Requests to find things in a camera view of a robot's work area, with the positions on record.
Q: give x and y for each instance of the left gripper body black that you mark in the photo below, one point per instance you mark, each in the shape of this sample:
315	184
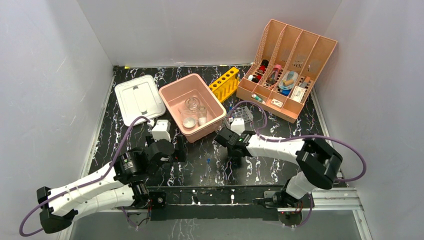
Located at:
178	155

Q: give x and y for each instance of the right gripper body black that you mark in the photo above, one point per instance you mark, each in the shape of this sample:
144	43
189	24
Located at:
231	154

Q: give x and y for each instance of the clear plastic funnel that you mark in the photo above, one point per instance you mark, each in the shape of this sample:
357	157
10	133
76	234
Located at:
184	114

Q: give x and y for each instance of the clear glass bottle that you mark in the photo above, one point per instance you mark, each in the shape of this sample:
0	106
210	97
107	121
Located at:
202	115

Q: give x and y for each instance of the pink plastic bin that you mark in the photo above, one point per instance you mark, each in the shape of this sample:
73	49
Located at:
175	93

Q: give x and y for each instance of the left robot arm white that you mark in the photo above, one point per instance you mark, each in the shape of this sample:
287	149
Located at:
119	184

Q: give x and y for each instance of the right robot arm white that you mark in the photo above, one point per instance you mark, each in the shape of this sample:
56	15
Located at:
319	163

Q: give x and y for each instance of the clear acrylic tube rack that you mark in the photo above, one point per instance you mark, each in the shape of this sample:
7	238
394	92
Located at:
239	112

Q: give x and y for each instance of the green white tube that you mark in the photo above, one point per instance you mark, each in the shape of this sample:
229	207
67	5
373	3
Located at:
257	98

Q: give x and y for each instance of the yellow test tube rack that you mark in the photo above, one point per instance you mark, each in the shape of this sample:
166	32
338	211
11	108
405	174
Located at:
225	85

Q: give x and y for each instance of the white bin lid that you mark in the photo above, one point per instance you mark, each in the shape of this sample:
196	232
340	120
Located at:
139	97

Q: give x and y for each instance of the white label box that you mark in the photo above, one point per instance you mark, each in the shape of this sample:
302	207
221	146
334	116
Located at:
298	94

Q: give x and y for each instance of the red black bottle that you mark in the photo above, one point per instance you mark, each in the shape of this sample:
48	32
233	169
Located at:
263	66

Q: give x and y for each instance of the pink desk organizer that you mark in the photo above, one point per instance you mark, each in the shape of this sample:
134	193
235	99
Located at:
295	49

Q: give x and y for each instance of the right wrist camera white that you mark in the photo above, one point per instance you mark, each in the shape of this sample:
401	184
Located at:
237	125

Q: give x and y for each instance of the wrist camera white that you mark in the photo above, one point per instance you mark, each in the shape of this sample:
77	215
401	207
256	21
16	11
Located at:
160	131
237	125

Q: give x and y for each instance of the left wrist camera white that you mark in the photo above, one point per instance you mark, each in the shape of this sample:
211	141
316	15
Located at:
160	131

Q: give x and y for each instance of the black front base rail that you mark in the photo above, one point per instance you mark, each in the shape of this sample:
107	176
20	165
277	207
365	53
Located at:
211	202

